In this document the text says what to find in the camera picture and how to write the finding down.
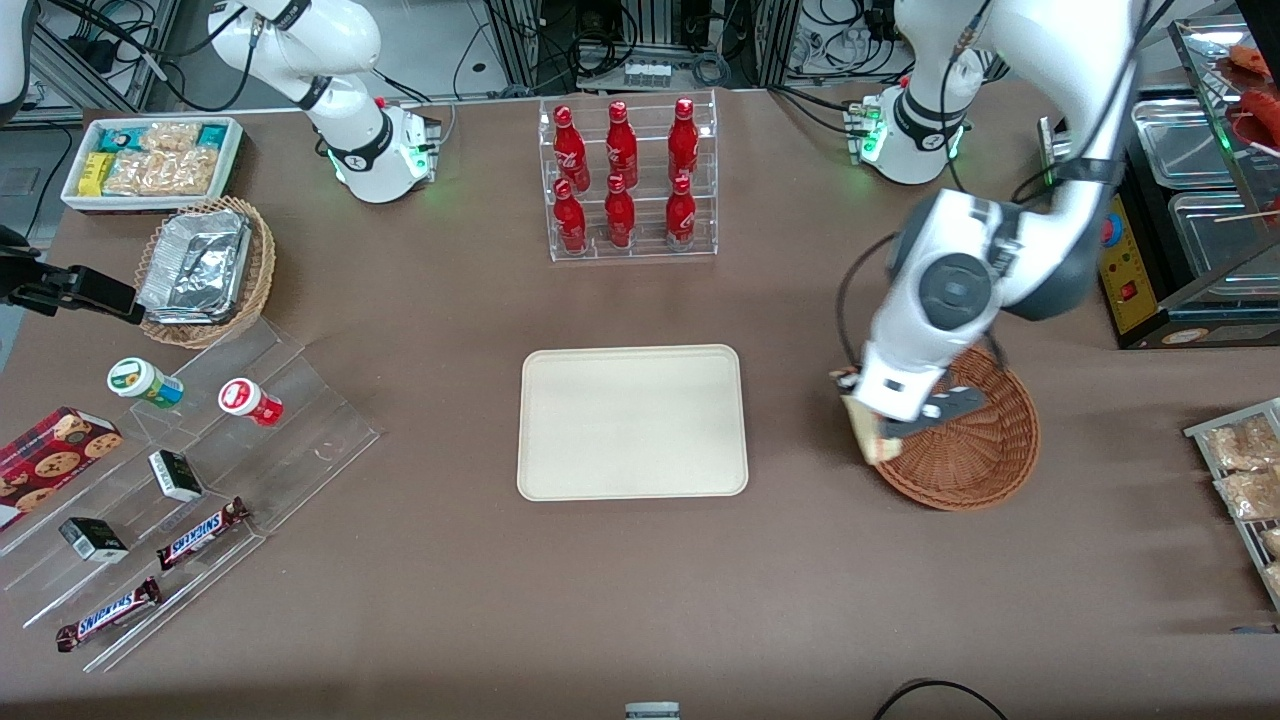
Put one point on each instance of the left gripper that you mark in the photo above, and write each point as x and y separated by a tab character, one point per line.
849	386

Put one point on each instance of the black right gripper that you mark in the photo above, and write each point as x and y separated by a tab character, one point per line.
62	285

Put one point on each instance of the triangle sandwich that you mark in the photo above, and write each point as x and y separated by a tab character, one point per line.
872	435

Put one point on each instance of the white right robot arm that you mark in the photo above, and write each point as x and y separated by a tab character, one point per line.
360	150

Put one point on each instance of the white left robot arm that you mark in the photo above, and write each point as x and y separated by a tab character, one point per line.
1000	270

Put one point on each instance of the brown wicker basket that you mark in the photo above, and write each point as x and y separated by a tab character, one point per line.
985	450

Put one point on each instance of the light wicker basket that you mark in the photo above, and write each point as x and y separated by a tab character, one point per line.
262	270

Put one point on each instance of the tray of packaged snacks right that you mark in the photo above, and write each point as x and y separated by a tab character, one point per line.
1200	432

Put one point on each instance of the cream plastic tray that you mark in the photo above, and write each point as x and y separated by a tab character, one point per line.
630	420

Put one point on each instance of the aluminium foil container stack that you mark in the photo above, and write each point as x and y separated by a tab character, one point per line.
195	265

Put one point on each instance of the green sunflower yogurt cup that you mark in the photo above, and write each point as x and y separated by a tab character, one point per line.
140	382

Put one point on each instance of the yellow snack packet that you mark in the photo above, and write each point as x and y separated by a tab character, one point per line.
95	173

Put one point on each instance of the clear nut snack bag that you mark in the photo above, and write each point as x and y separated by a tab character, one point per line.
170	137
165	175

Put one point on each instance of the teal snack packet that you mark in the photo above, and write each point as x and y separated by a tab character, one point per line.
211	135
120	139

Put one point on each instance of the red lid yogurt cup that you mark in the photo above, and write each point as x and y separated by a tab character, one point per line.
248	402

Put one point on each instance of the red tartan cookie box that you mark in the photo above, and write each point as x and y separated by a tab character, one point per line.
50	465

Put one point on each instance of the white snack bin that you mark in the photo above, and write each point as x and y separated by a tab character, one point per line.
235	150

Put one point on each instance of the small black carton box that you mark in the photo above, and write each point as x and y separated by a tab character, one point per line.
93	540
176	476

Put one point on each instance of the black yellow food warmer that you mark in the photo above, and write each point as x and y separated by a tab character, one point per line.
1130	280

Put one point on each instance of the clear acrylic stepped shelf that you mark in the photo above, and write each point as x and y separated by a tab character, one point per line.
300	440

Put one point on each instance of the Snickers chocolate bar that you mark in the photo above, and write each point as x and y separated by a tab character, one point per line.
203	534
108	613

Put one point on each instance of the small grey control box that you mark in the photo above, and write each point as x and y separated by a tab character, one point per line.
1052	150

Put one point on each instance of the clear cracker snack bag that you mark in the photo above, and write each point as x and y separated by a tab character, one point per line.
1252	495
1242	445
1274	578
1272	542

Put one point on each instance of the red cola bottle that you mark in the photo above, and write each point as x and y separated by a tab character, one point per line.
621	145
619	214
683	140
568	148
681	214
570	218

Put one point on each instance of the clear acrylic bottle rack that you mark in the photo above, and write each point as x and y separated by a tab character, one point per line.
645	250

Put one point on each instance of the stainless steel pan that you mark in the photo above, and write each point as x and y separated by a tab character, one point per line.
1215	230
1185	140

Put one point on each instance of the white power strip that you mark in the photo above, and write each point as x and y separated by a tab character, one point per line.
648	73

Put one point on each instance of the red sausage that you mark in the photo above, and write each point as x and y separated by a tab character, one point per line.
1262	106
1255	58

